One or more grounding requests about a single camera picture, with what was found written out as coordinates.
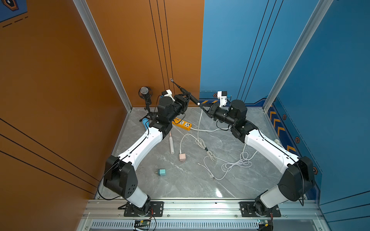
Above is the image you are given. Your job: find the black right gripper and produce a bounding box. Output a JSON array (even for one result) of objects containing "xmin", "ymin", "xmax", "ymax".
[{"xmin": 199, "ymin": 103, "xmax": 238, "ymax": 128}]

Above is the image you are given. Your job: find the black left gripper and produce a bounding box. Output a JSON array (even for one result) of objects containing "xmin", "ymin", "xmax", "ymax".
[{"xmin": 167, "ymin": 92, "xmax": 191, "ymax": 126}]

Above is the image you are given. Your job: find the black electric toothbrush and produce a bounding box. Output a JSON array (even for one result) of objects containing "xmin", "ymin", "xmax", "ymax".
[{"xmin": 170, "ymin": 79, "xmax": 200, "ymax": 106}]

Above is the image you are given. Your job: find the white usb charging cable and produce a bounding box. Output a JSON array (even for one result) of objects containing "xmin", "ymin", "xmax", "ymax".
[{"xmin": 179, "ymin": 106, "xmax": 217, "ymax": 162}]

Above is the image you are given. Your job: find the pink usb charger block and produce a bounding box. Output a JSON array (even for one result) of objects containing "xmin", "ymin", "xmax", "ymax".
[{"xmin": 179, "ymin": 154, "xmax": 187, "ymax": 162}]

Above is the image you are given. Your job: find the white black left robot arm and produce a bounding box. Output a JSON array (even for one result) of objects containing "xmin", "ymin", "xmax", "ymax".
[{"xmin": 103, "ymin": 93, "xmax": 191, "ymax": 213}]

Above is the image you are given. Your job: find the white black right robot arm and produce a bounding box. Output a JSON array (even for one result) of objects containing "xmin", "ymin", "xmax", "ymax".
[{"xmin": 198, "ymin": 100, "xmax": 316, "ymax": 216}]

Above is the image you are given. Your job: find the white pink electric toothbrush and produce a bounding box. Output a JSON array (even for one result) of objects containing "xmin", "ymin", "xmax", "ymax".
[{"xmin": 169, "ymin": 132, "xmax": 175, "ymax": 155}]

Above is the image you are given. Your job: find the yellow power strip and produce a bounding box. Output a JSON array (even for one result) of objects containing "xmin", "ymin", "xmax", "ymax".
[{"xmin": 172, "ymin": 117, "xmax": 192, "ymax": 131}]

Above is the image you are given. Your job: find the blue toy microphone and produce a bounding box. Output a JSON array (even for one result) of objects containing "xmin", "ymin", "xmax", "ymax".
[{"xmin": 142, "ymin": 117, "xmax": 150, "ymax": 130}]

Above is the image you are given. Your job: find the teal usb charger block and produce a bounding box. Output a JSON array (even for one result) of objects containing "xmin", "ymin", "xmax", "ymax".
[{"xmin": 157, "ymin": 169, "xmax": 166, "ymax": 176}]

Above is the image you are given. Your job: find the left green circuit board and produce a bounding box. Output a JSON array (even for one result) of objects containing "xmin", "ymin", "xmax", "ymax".
[{"xmin": 134, "ymin": 219, "xmax": 151, "ymax": 231}]

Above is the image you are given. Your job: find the green circuit board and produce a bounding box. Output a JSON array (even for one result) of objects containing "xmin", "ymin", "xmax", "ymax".
[
  {"xmin": 257, "ymin": 220, "xmax": 274, "ymax": 231},
  {"xmin": 134, "ymin": 219, "xmax": 151, "ymax": 231}
]

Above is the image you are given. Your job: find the right green circuit board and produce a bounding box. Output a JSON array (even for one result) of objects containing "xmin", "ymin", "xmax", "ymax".
[{"xmin": 257, "ymin": 220, "xmax": 274, "ymax": 231}]

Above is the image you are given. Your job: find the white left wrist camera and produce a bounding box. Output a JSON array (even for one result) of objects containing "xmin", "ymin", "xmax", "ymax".
[{"xmin": 161, "ymin": 90, "xmax": 175, "ymax": 102}]

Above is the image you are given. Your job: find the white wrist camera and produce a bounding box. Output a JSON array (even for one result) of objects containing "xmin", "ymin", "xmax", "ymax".
[
  {"xmin": 161, "ymin": 90, "xmax": 175, "ymax": 102},
  {"xmin": 217, "ymin": 91, "xmax": 227, "ymax": 107}
]

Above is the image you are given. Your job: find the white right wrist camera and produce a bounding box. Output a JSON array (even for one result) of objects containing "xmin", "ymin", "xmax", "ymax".
[{"xmin": 217, "ymin": 91, "xmax": 227, "ymax": 107}]

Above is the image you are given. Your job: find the aluminium corner post right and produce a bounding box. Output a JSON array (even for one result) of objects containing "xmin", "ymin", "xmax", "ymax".
[{"xmin": 262, "ymin": 0, "xmax": 333, "ymax": 113}]

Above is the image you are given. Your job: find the aluminium corner post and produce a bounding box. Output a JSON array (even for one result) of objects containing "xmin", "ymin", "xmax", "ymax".
[
  {"xmin": 73, "ymin": 0, "xmax": 133, "ymax": 113},
  {"xmin": 262, "ymin": 0, "xmax": 333, "ymax": 113}
]

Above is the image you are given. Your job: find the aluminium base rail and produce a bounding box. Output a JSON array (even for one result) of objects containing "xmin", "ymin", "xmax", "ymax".
[{"xmin": 77, "ymin": 198, "xmax": 330, "ymax": 231}]

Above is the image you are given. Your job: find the aluminium corner post left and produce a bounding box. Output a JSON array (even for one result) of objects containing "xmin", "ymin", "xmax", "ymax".
[{"xmin": 73, "ymin": 0, "xmax": 133, "ymax": 113}]

